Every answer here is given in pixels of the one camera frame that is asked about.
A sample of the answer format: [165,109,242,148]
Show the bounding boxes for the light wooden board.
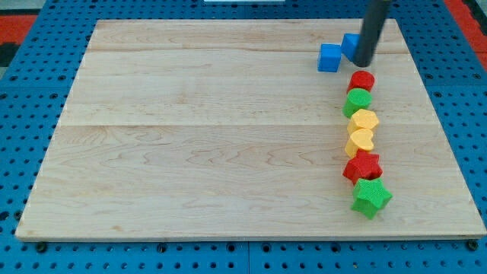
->
[16,19,486,242]

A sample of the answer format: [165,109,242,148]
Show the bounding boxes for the yellow heart block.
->
[345,129,375,158]

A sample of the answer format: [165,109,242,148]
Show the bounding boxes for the blue cube block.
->
[317,43,342,72]

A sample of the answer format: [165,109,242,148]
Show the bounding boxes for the green cylinder block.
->
[342,88,373,118]

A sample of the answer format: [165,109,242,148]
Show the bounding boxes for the yellow hexagon block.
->
[347,109,380,135]

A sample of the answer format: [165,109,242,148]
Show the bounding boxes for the red star block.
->
[342,150,383,185]

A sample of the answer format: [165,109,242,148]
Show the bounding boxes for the red cylinder block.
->
[346,70,375,93]

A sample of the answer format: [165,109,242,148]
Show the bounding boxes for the green star block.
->
[351,177,393,219]

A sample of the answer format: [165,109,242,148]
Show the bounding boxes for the blue block behind rod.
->
[341,33,360,62]

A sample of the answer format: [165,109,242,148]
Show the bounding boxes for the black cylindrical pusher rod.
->
[353,0,391,67]

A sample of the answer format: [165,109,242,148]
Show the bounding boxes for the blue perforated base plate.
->
[1,1,486,273]

